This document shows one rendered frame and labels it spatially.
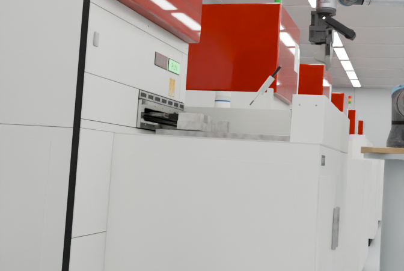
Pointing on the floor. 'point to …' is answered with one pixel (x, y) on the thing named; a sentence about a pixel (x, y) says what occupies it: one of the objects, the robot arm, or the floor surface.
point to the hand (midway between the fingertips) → (329, 66)
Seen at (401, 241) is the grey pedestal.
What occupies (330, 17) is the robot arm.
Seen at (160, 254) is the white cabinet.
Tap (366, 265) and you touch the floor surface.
